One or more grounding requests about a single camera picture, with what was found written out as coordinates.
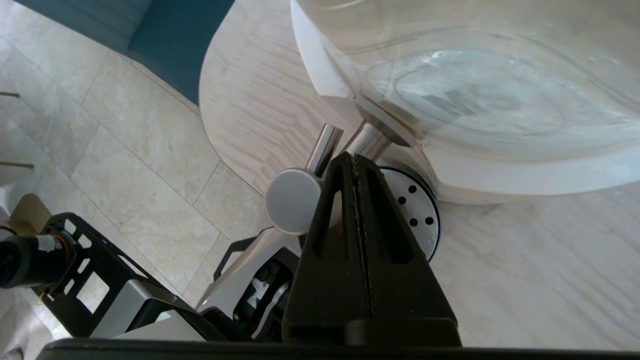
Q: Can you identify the black cylinder motor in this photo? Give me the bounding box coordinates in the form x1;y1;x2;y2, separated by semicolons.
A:
0;235;77;290

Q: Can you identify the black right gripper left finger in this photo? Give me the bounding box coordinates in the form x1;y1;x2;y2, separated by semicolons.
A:
282;151;373;347

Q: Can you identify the round blue drip tray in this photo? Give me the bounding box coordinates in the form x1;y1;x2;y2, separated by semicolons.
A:
377;166;442;263

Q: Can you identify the teal bench seat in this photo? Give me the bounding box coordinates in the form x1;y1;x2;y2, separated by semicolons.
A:
15;0;236;106

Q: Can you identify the black perforated bracket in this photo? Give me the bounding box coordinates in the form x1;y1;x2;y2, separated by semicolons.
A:
30;212;168;338

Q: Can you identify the clear water dispenser white base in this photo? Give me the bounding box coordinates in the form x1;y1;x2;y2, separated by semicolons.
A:
265;0;640;236

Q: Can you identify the brown cardboard piece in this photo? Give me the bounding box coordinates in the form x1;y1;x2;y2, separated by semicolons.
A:
9;194;52;237

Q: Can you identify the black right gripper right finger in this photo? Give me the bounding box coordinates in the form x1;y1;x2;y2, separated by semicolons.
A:
352;154;462;347

